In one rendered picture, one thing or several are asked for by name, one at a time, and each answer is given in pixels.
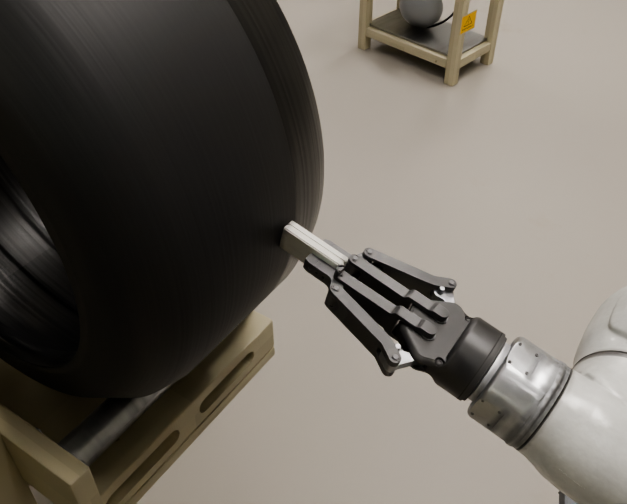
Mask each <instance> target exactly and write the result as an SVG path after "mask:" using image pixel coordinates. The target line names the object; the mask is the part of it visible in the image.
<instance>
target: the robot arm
mask: <svg viewBox="0 0 627 504"><path fill-rule="evenodd" d="M279 247H281V248H282V249H284V250H285V251H286V252H288V253H289V254H291V255H292V256H294V257H295V258H297V259H298V260H300V261H301V262H302V263H304V265H303V268H304V269H305V270H306V271H307V272H308V273H310V274H311V275H313V276H314V277H315V278H317V279H318V280H320V281H321V282H323V283H324V284H325V285H326V286H327V287H328V293H327V296H326V299H325V302H324V303H325V306H326V307H327V308H328V309H329V310H330V311H331V312H332V313H333V314H334V315H335V316H336V317H337V318H338V319H339V320H340V322H341V323H342V324H343V325H344V326H345V327H346V328H347V329H348V330H349V331H350V332H351V333H352V334H353V335H354V336H355V337H356V338H357V339H358V340H359V341H360V342H361V344H362V345H363V346H364V347H365V348H366V349H367V350H368V351H369V352H370V353H371V354H372V355H373V356H374V357H375V359H376V361H377V363H378V365H379V368H380V370H381V372H382V373H383V375H385V376H387V377H390V376H392V375H393V374H394V372H395V370H398V369H401V368H405V367H409V366H410V367H411V368H413V369H414V370H417V371H422V372H425V373H427V374H429V375H430V376H431V377H432V379H433V381H434V382H435V384H437V385H438V386H440V387H441V388H443V389H444V390H445V391H447V392H448V393H450V394H451V395H453V396H454V397H455V398H457V399H458V400H460V401H461V400H463V401H465V400H466V399H467V398H468V399H469V400H471V403H470V405H469V407H468V410H467V413H468V415H469V417H471V418H472V419H474V420H475V421H476V422H478V423H479V424H481V425H482V426H483V427H485V428H486V429H488V430H489V431H491V432H492V433H493V434H495V435H496V436H498V437H499V438H501V439H502V440H503V441H505V443H506V444H507V445H509V446H510V447H513V448H515V449H516V450H517V451H518V452H520V453H521V454H522V455H523V456H525V457H526V458H527V460H528V461H529V462H530V463H531V464H532V465H533V466H534V467H535V469H536V470H537V471H538V472H539V474H540V475H541V476H542V477H544V478H545V479H546V480H547V481H548V482H550V483H551V484H552V485H553V486H554V487H555V488H557V489H558V490H559V491H561V492H562V493H564V494H565V495H566V496H568V497H569V498H570V499H572V500H573V501H575V502H576V503H577V504H627V286H625V287H623V288H621V289H620V290H618V291H616V292H615V293H614V294H612V295H611V296H610V297H609V298H608V299H606V300H605V301H604V302H603V304H602V305H601V306H600V307H599V309H598V310H597V311H596V313H595V315H594V316H593V318H592V319H591V321H590V323H589V324H588V326H587V328H586V330H585V332H584V334H583V336H582V338H581V341H580V343H579V345H578V348H577V351H576V353H575V356H574V361H573V368H572V369H571V368H570V367H568V366H567V365H566V363H564V362H562V361H559V360H557V359H556V358H554V357H553V356H551V355H550V354H548V353H547V352H545V351H544V350H542V349H541V348H539V347H538V346H536V345H535V344H533V343H532V342H530V341H529V340H527V339H526V338H524V337H517V338H516V339H515V340H514V341H513V342H512V343H511V344H510V345H509V344H508V343H506V341H507V338H506V337H505V336H506V334H504V333H503V332H501V331H500V330H498V329H497V328H495V327H494V326H492V325H491V324H489V323H488V322H486V321H485V320H483V319H482V318H480V317H474V318H471V317H469V316H468V315H466V314H465V312H464V311H463V310H462V308H461V307H460V306H459V305H458V304H456V303H455V300H454V293H453V291H454V290H455V288H456V286H457V283H456V281H455V280H454V279H451V278H445V277H439V276H434V275H432V274H429V273H427V272H425V271H422V270H420V269H418V268H416V267H413V266H411V265H409V264H406V263H404V262H402V261H400V260H397V259H395V258H393V257H390V256H388V255H386V254H384V253H381V252H379V251H377V250H374V249H372V248H365V249H364V251H363V252H362V253H359V254H357V255H356V254H350V253H348V252H347V251H345V250H344V249H342V248H341V247H339V246H338V245H336V244H334V243H333V242H332V241H330V240H327V239H324V240H323V241H322V240H321V239H319V238H318V237H316V236H315V235H313V234H312V233H310V232H309V231H307V230H306V229H304V228H303V227H301V226H300V225H298V224H297V223H295V222H294V221H291V222H290V223H288V225H286V226H285V227H284V229H283V233H282V237H281V240H280V246H279ZM399 320H400V321H399ZM398 322H399V323H398ZM379 325H380V326H381V327H383V328H384V330H383V329H382V328H381V327H380V326H379ZM391 337H392V338H393V339H395V340H396V341H398V343H399V344H395V343H394V342H393V340H392V339H391Z"/></svg>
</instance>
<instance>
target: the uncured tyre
mask: <svg viewBox="0 0 627 504"><path fill-rule="evenodd" d="M323 187H324V147H323V137H322V130H321V123H320V118H319V113H318V108H317V103H316V99H315V95H314V91H313V88H312V84H311V81H310V78H309V74H308V71H307V68H306V65H305V63H304V60H303V57H302V54H301V52H300V49H299V47H298V44H297V42H296V40H295V37H294V35H293V33H292V30H291V28H290V26H289V24H288V22H287V20H286V18H285V16H284V14H283V12H282V10H281V8H280V6H279V4H278V2H277V0H0V358H1V359H2V360H3V361H5V362H6V363H8V364H9V365H11V366H12V367H14V368H15V369H17V370H18V371H20V372H21V373H23V374H25V375H26V376H28V377H30V378H31V379H33V380H35V381H37V382H39V383H41V384H43V385H45V386H47V387H49V388H51V389H54V390H56V391H59V392H62V393H65V394H68V395H72V396H77V397H85V398H140V397H145V396H148V395H151V394H153V393H155V392H157V391H159V390H161V389H163V388H165V387H167V386H169V385H171V384H172V383H174V382H176V381H178V380H180V379H182V378H183V377H185V376H186V375H188V374H189V373H190V372H191V371H192V370H193V369H194V368H195V367H196V366H197V365H198V364H199V363H200V362H201V361H202V360H203V359H204V358H205V357H206V356H207V355H208V354H209V353H210V352H211V351H212V350H213V349H214V348H215V347H217V346H218V345H219V344H220V343H221V342H222V341H223V340H224V339H225V338H226V337H227V336H228V335H229V334H230V333H231V332H232V331H233V330H234V329H235V328H236V327H237V326H238V325H239V324H240V323H241V322H242V321H243V320H244V319H245V318H246V317H247V316H248V315H249V314H250V313H251V312H252V311H253V310H254V309H255V308H256V307H257V306H258V305H259V304H260V303H261V302H262V301H263V300H264V299H265V298H266V297H267V296H268V295H269V294H270V293H271V292H272V291H274V290H275V289H276V288H277V287H278V286H279V285H280V284H281V283H282V282H283V281H284V280H285V279H286V278H287V276H288V275H289V274H290V273H291V271H292V270H293V269H294V267H295V266H296V264H297V262H298V261H299V260H298V259H297V258H295V257H294V256H292V255H291V254H289V253H288V252H286V251H285V250H284V249H282V248H281V247H279V246H280V240H281V237H282V233H283V229H284V227H285V226H286V225H288V223H290V222H291V221H294V222H295V223H297V224H298V225H300V226H301V227H303V228H304V229H306V230H307V231H309V232H310V233H312V232H313V230H314V227H315V225H316V222H317V219H318V215H319V211H320V207H321V202H322V196H323Z"/></svg>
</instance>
